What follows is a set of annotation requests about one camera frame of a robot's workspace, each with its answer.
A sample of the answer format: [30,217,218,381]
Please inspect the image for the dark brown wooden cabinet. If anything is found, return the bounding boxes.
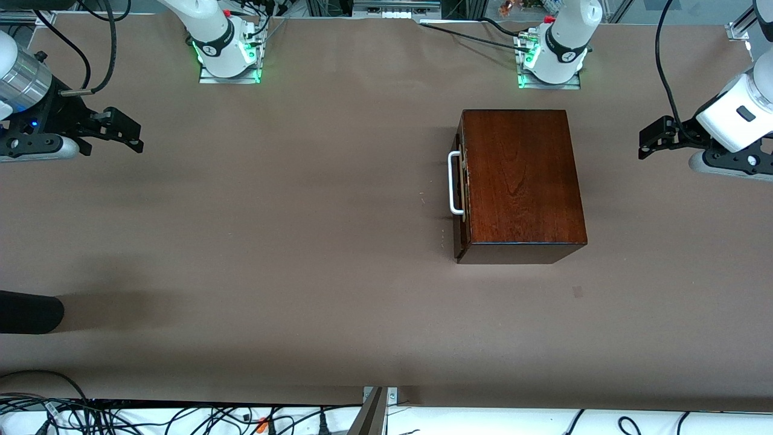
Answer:
[454,109,588,265]

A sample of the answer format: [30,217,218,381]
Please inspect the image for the black padded cylinder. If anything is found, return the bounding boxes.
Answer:
[0,290,65,335]

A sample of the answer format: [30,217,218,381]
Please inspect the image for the grey power strip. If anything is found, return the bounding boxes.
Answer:
[352,0,443,20]

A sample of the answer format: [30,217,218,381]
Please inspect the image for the white board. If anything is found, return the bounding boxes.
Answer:
[0,402,773,435]

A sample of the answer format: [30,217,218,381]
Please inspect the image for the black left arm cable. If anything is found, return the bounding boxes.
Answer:
[655,0,704,149]

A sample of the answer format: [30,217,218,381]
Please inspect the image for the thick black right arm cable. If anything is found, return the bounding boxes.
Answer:
[59,0,118,96]

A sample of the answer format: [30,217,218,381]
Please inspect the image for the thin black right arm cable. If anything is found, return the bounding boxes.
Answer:
[24,9,92,90]

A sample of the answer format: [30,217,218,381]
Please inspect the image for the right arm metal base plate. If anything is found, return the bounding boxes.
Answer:
[199,60,261,85]

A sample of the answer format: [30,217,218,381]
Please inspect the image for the black cable on table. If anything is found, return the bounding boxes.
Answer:
[420,18,535,52]

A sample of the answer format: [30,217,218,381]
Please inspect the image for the black looping cable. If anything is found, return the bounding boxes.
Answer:
[0,370,91,404]

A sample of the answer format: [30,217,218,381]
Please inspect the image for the tangled black cables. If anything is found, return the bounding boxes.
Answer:
[0,393,363,435]

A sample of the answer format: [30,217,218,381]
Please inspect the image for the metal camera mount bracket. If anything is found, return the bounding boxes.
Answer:
[347,387,399,435]

